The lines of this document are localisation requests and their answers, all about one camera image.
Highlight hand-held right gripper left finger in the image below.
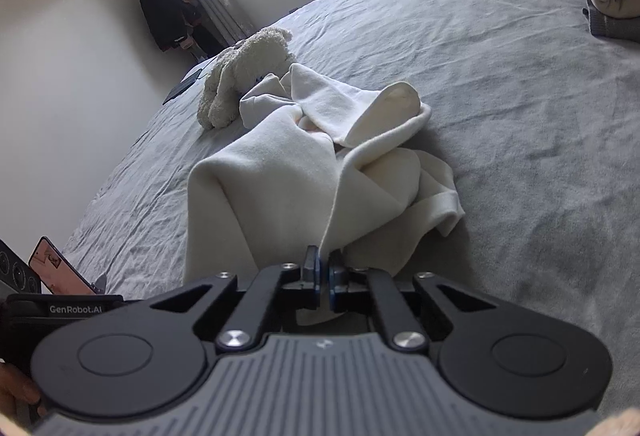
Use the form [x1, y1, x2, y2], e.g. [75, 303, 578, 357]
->
[150, 245, 322, 354]

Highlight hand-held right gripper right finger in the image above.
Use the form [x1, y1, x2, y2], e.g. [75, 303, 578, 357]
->
[327, 250, 489, 354]

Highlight white long-sleeve shirt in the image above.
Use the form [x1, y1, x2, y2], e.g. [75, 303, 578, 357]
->
[182, 63, 466, 327]

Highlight dark hanging clothes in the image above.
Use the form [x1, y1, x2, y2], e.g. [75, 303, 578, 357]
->
[132, 0, 203, 54]

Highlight person's left hand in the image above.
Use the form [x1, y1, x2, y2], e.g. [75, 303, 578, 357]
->
[0, 362, 43, 417]

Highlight black device with round rings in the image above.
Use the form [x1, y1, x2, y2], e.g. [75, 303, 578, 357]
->
[0, 240, 42, 295]

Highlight white plush dog toy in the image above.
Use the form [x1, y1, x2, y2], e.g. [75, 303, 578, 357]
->
[196, 28, 296, 131]

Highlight dark tablet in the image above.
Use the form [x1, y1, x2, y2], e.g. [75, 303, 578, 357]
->
[163, 68, 205, 105]

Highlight grey bed sheet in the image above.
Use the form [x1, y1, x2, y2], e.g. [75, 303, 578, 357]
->
[60, 0, 640, 367]

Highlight grey folded garment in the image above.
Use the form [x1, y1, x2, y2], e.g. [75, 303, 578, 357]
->
[580, 0, 640, 49]

